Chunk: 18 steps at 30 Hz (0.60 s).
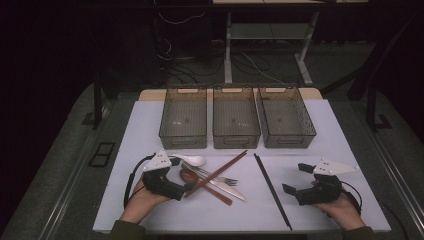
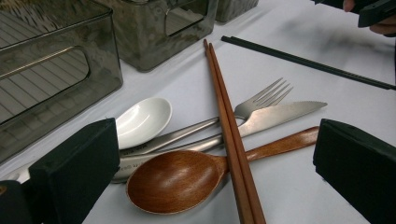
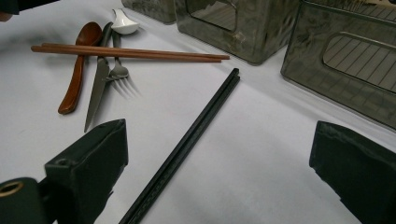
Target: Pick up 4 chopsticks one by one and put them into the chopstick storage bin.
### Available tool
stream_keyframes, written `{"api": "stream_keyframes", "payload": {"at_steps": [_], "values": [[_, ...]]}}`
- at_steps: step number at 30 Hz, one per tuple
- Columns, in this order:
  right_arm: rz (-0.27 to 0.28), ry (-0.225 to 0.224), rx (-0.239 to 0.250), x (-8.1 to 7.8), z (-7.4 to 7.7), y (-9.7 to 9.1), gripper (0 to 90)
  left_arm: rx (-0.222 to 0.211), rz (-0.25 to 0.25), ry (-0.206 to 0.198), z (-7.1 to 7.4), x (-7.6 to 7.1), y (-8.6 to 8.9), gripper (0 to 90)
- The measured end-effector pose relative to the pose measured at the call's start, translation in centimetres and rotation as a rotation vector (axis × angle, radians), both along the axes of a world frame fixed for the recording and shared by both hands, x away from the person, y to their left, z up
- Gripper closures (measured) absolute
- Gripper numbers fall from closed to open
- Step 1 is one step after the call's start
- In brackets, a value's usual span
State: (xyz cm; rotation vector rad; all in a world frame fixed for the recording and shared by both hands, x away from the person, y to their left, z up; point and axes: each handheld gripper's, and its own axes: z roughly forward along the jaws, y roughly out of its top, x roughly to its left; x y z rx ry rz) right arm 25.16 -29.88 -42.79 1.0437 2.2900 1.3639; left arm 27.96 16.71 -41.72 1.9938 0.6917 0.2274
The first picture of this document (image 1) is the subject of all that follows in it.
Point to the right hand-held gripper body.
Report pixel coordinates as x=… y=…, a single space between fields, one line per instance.
x=321 y=193

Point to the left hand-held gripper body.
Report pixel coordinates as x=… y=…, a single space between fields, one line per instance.
x=163 y=186

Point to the brown wooden spoon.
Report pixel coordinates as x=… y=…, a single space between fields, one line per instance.
x=188 y=176

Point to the black chopstick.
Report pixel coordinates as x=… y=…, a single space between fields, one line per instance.
x=271 y=188
x=280 y=206

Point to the white ceramic spoon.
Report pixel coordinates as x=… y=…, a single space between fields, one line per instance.
x=195 y=160

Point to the brown wooden chopstick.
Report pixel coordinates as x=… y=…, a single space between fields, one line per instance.
x=233 y=161
x=216 y=173

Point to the steel fork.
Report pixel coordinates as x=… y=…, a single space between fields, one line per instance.
x=230 y=181

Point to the steel table knife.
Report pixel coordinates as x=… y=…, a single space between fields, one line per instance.
x=233 y=193

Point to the smoky clear plastic bin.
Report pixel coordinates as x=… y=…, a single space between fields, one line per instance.
x=285 y=116
x=236 y=116
x=183 y=116

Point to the person's left hand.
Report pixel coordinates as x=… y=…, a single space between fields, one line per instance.
x=140 y=206

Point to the person's right hand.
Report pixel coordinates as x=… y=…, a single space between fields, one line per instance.
x=345 y=213

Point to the white table mat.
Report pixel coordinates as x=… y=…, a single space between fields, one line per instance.
x=206 y=216

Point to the black metal stand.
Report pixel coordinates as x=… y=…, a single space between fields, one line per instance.
x=97 y=100
x=370 y=106

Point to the black angled stand leg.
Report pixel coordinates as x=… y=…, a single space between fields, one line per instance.
x=376 y=66

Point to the grey metal floor rail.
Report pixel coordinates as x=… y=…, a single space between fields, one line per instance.
x=400 y=183
x=72 y=186

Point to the white metal frame desk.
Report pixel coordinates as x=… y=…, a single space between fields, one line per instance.
x=227 y=50

